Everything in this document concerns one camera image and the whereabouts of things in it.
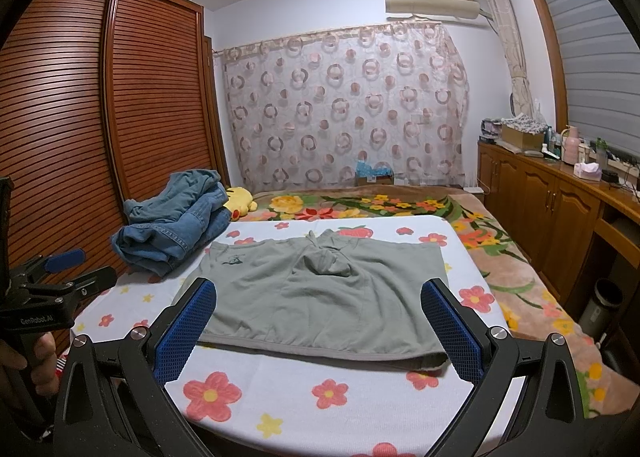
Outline grey-green shorts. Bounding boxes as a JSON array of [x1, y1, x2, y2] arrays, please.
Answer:
[[183, 229, 448, 370]]

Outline person's left hand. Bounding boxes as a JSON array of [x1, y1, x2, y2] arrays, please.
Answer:
[[1, 333, 60, 397]]

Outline blue folded jeans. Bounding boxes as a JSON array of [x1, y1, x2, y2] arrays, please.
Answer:
[[111, 183, 231, 277]]

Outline brown floral bed cover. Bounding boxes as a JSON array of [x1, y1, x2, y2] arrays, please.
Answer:
[[244, 184, 639, 417]]

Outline teal denim garment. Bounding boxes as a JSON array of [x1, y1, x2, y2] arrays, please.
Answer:
[[124, 169, 221, 223]]

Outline white floral strawberry blanket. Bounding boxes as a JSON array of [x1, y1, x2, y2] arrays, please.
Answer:
[[69, 214, 526, 457]]

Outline yellow Pikachu plush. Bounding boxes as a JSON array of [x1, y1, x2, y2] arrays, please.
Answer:
[[224, 186, 258, 222]]

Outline wooden sideboard cabinet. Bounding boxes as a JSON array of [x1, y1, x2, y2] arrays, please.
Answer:
[[477, 142, 639, 312]]

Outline brown louvered wardrobe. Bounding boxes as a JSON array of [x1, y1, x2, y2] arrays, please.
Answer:
[[0, 0, 231, 353]]

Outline pink tissue pack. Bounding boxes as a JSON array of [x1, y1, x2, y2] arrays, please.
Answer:
[[574, 162, 602, 182]]

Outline pink thermos jug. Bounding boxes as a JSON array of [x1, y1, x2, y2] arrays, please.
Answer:
[[561, 126, 580, 166]]

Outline pink circle-pattern curtain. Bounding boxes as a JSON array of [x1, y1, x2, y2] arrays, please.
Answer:
[[221, 21, 469, 192]]

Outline cardboard box with items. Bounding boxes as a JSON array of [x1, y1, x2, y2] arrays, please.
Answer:
[[500, 114, 548, 151]]

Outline box with blue items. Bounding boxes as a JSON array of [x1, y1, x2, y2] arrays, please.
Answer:
[[355, 160, 395, 186]]

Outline beige tied window curtain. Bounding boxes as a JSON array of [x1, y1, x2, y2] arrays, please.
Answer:
[[486, 0, 534, 118]]

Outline grey window blind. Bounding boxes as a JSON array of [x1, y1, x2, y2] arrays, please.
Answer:
[[541, 0, 639, 156]]

